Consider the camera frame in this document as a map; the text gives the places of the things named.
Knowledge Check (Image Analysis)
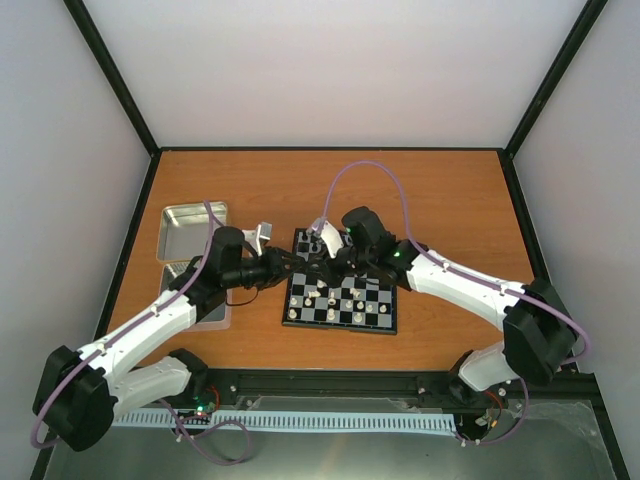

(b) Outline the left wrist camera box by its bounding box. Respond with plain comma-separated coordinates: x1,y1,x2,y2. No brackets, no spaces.
242,222,273,258

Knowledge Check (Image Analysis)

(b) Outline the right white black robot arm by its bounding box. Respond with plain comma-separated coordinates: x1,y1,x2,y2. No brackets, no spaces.
307,206,578,404

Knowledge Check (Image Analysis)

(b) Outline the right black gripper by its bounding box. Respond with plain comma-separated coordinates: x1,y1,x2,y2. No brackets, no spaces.
301,246,374,289

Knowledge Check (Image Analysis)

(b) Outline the small electronics board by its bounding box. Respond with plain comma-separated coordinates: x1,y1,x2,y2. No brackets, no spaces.
187,387,220,418

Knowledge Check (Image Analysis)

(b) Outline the light blue cable duct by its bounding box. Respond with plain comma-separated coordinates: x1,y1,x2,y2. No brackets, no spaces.
112,408,457,435

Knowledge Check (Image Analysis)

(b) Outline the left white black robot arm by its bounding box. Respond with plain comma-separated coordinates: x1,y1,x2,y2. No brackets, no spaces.
33,227,304,452

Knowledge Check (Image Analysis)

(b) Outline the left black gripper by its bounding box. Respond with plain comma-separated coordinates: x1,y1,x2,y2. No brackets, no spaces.
225,246,306,291

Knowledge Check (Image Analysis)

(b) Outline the silver metal tin lid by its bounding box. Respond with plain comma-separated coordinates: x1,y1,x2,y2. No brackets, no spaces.
156,202,209,263

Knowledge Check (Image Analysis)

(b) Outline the black aluminium frame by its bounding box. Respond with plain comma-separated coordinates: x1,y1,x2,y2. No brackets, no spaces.
33,1,606,451

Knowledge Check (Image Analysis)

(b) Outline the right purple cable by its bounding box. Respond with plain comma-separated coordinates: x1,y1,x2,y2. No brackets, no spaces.
322,160,594,446

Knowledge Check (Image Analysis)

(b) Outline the black magnetic chess board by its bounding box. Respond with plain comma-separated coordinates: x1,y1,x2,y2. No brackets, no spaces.
280,227,400,337

